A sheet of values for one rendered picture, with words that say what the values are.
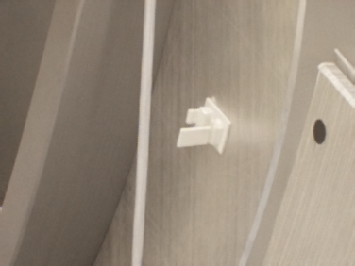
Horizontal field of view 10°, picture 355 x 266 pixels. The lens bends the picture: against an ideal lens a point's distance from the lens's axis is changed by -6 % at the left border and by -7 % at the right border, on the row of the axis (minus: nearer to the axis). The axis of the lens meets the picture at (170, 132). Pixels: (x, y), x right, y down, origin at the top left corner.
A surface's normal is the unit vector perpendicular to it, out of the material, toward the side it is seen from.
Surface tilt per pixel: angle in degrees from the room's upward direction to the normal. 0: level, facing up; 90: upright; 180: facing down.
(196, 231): 90
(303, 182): 90
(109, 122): 119
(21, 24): 66
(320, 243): 90
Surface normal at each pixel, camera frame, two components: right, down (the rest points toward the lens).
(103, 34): 0.44, 0.47
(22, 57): 0.43, -0.36
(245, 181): -0.88, 0.04
